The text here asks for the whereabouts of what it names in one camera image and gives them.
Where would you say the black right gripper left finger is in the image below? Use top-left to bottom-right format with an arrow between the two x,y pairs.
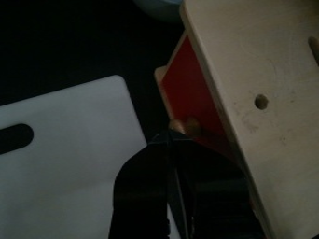
107,132 -> 172,239

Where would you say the wooden drawer with red front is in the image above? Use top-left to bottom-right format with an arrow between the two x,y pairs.
154,30 -> 248,167

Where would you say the light wooden drawer box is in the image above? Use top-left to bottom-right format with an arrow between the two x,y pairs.
179,0 -> 319,239

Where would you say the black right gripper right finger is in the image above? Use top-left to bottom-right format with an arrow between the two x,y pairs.
168,136 -> 270,239

